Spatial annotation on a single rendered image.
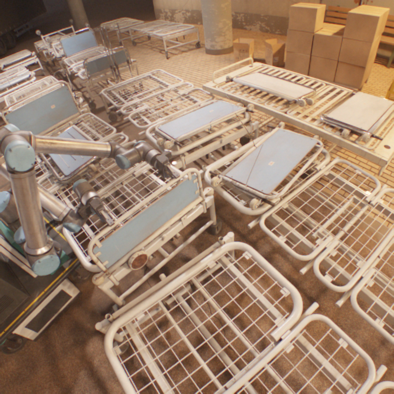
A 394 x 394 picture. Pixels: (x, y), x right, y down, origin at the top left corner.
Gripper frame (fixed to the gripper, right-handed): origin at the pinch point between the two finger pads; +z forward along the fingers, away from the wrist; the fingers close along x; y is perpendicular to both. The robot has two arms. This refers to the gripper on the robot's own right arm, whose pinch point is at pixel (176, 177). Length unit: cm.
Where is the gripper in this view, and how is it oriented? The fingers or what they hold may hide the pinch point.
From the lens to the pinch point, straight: 135.3
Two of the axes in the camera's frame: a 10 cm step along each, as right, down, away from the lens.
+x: 0.2, -5.6, -8.3
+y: -7.1, 5.8, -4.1
